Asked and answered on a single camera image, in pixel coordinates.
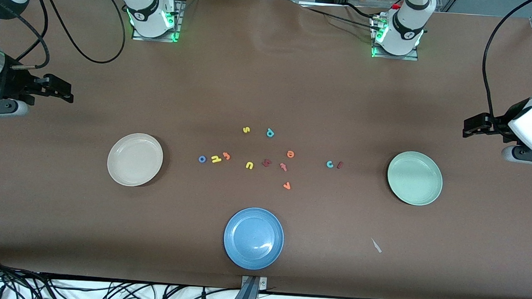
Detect pale green plate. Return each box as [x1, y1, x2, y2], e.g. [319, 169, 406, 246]
[385, 150, 445, 208]

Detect beige brown plate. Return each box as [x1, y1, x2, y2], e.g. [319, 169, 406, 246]
[106, 132, 165, 189]

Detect brown table cover sheet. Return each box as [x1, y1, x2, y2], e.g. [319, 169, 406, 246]
[0, 0, 532, 299]

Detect blue plate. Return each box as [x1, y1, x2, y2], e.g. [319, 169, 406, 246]
[222, 206, 286, 272]

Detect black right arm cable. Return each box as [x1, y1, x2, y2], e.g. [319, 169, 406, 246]
[0, 0, 129, 76]

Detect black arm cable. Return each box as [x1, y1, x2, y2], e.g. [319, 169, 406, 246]
[479, 0, 532, 121]
[0, 0, 129, 76]

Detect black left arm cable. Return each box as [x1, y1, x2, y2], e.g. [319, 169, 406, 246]
[479, 0, 532, 121]

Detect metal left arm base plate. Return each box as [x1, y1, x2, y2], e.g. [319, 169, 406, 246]
[371, 14, 422, 61]

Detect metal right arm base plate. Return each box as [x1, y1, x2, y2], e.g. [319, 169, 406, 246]
[132, 0, 186, 43]

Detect black base cable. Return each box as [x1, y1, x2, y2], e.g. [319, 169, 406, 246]
[300, 0, 386, 33]

